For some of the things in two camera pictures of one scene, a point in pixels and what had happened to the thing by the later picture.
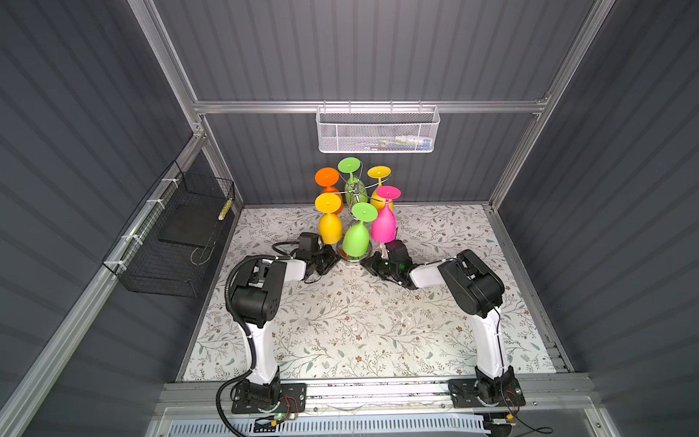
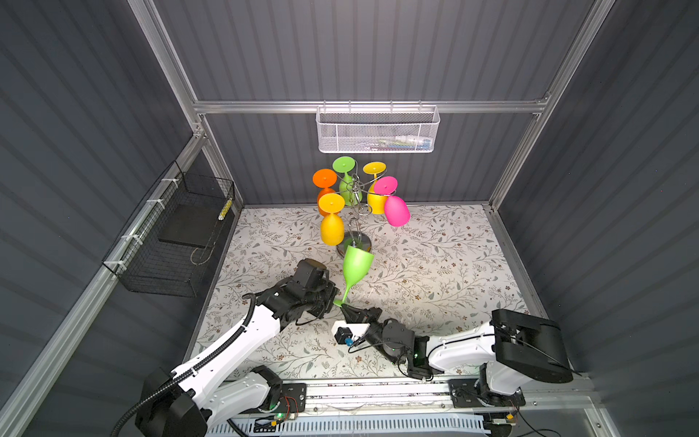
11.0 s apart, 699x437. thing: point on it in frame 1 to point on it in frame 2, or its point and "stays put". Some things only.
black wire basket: x=167 y=248 stays put
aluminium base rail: x=543 y=396 stays put
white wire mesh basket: x=378 y=128 stays put
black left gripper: x=332 y=259 to x=330 y=289
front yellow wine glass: x=329 y=227 stays put
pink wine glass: x=384 y=228 to x=396 y=210
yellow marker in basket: x=225 y=209 stays put
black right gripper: x=373 y=266 to x=364 y=315
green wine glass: x=356 y=238 to x=357 y=266
